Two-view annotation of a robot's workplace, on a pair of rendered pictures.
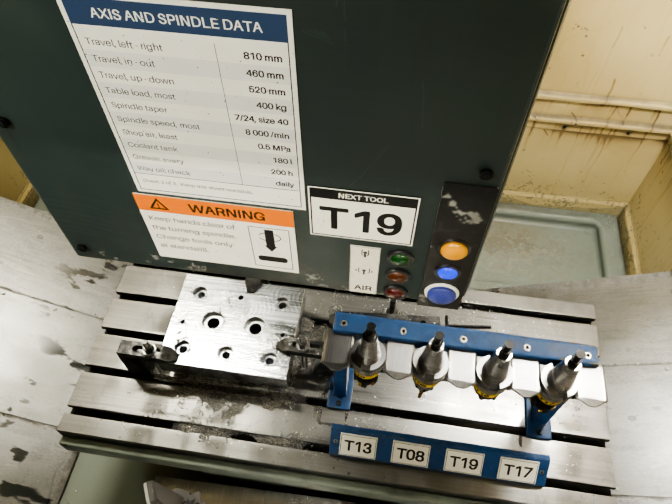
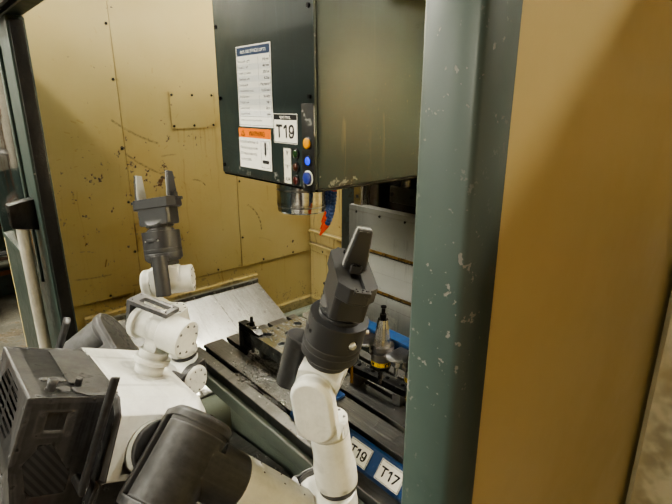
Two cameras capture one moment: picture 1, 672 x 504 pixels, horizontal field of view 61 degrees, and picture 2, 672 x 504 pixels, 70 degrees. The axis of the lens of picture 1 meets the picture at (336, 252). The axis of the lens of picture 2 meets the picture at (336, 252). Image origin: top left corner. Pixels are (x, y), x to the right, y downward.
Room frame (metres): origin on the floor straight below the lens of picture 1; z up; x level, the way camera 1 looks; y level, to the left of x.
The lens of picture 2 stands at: (-0.52, -0.89, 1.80)
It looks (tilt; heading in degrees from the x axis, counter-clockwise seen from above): 17 degrees down; 40
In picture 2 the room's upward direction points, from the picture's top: straight up
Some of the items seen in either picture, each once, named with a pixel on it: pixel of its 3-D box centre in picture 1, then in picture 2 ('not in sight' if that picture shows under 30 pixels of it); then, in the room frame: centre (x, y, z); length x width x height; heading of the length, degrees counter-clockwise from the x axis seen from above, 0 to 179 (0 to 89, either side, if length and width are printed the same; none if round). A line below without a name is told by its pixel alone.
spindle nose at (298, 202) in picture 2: not in sight; (302, 191); (0.56, 0.15, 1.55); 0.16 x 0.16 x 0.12
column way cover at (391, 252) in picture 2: not in sight; (393, 276); (1.00, 0.08, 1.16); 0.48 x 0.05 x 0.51; 81
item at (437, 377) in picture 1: (430, 364); not in sight; (0.42, -0.16, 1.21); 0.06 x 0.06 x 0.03
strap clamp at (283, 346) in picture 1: (306, 352); not in sight; (0.55, 0.07, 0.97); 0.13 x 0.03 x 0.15; 81
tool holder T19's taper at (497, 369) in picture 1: (499, 362); (382, 331); (0.40, -0.27, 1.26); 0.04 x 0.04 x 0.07
